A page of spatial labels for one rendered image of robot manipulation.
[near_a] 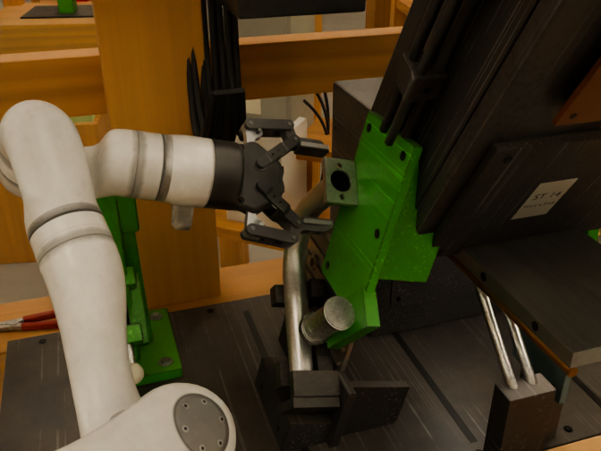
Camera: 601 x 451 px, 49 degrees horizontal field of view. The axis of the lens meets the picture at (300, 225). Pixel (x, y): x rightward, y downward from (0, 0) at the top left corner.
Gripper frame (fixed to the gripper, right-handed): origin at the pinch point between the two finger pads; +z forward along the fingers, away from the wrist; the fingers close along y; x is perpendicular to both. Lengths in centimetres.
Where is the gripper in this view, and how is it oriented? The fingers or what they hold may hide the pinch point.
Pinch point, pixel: (324, 187)
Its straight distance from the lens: 77.2
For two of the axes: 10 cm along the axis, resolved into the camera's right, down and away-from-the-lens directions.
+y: -0.4, -9.5, 3.1
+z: 9.2, 0.9, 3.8
